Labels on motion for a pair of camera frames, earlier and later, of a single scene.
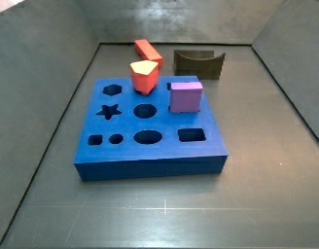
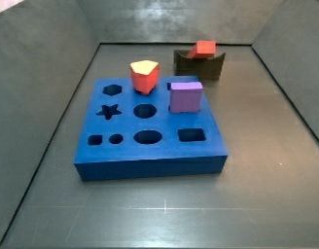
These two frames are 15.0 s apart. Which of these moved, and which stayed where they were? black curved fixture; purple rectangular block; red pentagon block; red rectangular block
Moved: red rectangular block
Stayed: black curved fixture; red pentagon block; purple rectangular block
